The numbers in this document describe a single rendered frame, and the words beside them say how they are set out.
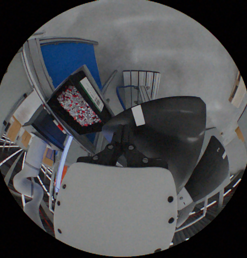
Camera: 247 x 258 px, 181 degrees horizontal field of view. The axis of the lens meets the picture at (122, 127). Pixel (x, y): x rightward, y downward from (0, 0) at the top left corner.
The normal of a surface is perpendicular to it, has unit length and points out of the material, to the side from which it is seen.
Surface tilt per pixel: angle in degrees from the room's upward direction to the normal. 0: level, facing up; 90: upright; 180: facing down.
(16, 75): 90
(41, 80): 90
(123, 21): 0
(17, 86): 90
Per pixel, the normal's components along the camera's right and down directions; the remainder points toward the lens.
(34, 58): 0.99, 0.00
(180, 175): -0.64, 0.14
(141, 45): -0.07, 0.79
